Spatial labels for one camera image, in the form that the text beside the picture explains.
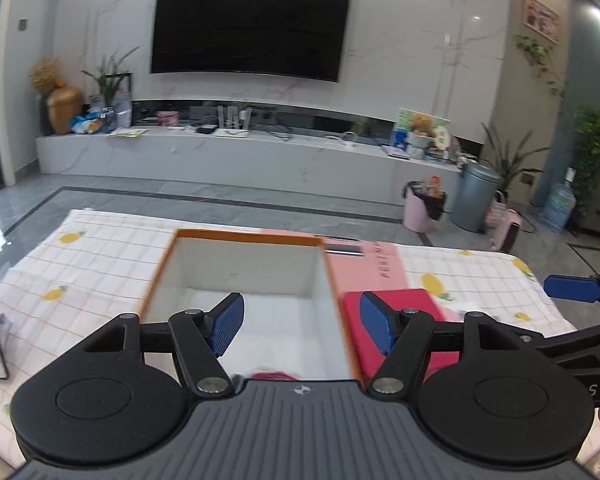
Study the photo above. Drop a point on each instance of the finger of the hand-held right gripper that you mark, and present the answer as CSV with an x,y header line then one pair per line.
x,y
572,288
580,335

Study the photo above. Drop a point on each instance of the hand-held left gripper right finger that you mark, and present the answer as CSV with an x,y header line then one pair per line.
x,y
375,327

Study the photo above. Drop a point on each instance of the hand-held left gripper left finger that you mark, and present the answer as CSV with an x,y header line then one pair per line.
x,y
227,327

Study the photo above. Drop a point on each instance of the orange box with white inside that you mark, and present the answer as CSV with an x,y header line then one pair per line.
x,y
260,270

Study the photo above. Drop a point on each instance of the pink flat board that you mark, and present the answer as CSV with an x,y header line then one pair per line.
x,y
375,270

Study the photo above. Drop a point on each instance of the red box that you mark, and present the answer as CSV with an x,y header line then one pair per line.
x,y
430,310

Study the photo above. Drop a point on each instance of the red cloth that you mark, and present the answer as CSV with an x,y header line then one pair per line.
x,y
275,375

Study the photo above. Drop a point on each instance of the blue water bottle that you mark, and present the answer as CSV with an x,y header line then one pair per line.
x,y
557,207

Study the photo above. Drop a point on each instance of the pink space heater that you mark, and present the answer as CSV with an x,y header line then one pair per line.
x,y
505,232

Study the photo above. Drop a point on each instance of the pink trash bin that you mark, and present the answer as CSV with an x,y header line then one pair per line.
x,y
417,215

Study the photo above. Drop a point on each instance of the potted palm plant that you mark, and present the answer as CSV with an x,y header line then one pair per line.
x,y
512,170

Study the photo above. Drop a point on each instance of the grey trash can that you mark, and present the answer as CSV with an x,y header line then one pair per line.
x,y
472,200

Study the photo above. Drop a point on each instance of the pineapple print checked cloth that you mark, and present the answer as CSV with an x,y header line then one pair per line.
x,y
105,260

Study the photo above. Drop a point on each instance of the green plant with orange fruits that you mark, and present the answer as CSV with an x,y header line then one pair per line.
x,y
597,135

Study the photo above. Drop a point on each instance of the white marble television console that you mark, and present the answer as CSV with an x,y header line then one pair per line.
x,y
230,160

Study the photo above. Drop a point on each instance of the small black box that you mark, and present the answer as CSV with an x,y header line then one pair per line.
x,y
206,129

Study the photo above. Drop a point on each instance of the clear acrylic holder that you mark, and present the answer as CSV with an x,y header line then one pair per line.
x,y
234,117

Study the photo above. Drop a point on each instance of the photo calendar with teddy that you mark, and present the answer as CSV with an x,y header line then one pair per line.
x,y
422,120

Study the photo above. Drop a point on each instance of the pink tissue box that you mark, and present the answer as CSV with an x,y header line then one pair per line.
x,y
168,118

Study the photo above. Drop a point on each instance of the yellow papers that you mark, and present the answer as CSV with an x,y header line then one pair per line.
x,y
127,133

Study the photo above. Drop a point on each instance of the hanging ivy plant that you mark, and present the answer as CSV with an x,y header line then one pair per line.
x,y
535,52

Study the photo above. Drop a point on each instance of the blue plastic bag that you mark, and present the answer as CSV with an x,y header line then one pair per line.
x,y
86,122

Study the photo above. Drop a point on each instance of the golden vase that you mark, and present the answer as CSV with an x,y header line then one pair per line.
x,y
65,110

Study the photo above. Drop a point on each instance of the green leafy plant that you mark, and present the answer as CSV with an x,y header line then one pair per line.
x,y
111,80

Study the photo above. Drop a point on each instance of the dried flower bunch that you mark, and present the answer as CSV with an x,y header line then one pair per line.
x,y
45,75

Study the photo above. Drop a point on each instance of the framed wall picture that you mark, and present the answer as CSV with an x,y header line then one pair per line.
x,y
541,17

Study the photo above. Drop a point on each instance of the black wall television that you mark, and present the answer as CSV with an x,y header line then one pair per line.
x,y
250,25

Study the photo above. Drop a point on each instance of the wall switch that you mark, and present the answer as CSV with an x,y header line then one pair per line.
x,y
23,23

